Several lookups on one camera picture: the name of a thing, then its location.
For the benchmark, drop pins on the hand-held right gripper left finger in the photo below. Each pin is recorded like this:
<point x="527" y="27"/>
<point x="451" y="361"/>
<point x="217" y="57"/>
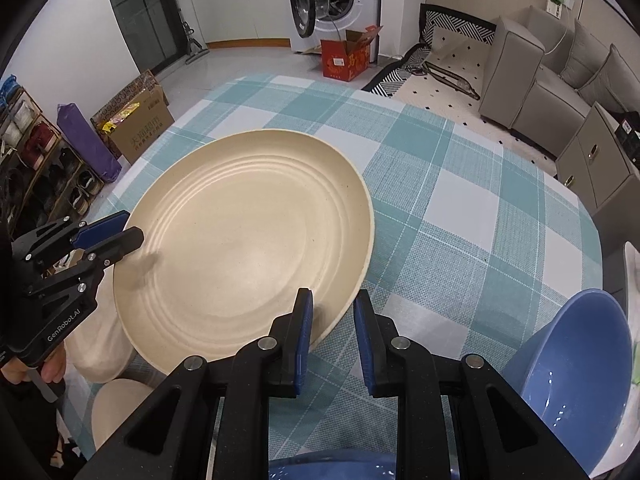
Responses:
<point x="303" y="345"/>

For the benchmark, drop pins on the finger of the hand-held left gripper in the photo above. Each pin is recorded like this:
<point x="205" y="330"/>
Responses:
<point x="120" y="244"/>
<point x="102" y="226"/>

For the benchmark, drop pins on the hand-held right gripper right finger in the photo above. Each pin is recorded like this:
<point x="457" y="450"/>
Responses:
<point x="362" y="347"/>

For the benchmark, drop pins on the large beige plate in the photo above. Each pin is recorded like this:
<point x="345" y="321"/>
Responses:
<point x="240" y="240"/>

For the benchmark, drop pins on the blue bowl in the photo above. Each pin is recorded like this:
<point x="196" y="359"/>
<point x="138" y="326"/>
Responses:
<point x="575" y="360"/>
<point x="330" y="467"/>

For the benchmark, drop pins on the beige bowl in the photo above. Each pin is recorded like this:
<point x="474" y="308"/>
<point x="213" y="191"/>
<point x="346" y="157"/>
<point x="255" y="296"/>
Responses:
<point x="95" y="355"/>

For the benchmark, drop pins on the shoe rack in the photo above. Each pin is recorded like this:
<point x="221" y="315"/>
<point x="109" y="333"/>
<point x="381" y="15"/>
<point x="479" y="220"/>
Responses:
<point x="45" y="170"/>

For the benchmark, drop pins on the brown cardboard box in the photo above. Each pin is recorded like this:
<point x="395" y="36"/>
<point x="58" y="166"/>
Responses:
<point x="140" y="130"/>

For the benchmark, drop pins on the teal checked tablecloth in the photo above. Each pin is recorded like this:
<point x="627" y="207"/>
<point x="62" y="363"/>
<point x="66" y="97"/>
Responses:
<point x="450" y="200"/>

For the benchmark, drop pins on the upright floor cleaner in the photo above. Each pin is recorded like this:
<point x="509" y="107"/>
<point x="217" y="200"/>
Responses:
<point x="195" y="45"/>

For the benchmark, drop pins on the glass sliding door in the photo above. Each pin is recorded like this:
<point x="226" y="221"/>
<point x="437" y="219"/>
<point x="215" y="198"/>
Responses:
<point x="140" y="10"/>

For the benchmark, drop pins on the white kitchen cabinets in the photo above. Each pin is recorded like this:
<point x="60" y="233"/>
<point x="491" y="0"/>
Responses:
<point x="240" y="5"/>

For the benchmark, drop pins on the green tissue pack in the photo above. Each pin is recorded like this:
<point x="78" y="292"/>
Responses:
<point x="636" y="362"/>

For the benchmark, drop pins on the red cardboard box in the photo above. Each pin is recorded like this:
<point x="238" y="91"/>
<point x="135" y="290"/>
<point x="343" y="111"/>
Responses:
<point x="345" y="62"/>

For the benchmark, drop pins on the grey drawer cabinet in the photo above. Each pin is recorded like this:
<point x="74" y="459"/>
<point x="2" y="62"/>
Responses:
<point x="595" y="160"/>

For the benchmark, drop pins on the grey sofa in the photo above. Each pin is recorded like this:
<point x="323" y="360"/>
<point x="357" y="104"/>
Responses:
<point x="530" y="100"/>

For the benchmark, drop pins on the white washing machine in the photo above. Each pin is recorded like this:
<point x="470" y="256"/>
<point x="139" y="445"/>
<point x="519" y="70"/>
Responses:
<point x="360" y="10"/>

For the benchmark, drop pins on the black box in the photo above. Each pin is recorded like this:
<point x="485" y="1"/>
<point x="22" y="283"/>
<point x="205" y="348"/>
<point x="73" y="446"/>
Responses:
<point x="630" y="135"/>

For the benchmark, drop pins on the grey sofa cushion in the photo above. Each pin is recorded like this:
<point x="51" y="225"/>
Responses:
<point x="612" y="80"/>
<point x="585" y="55"/>

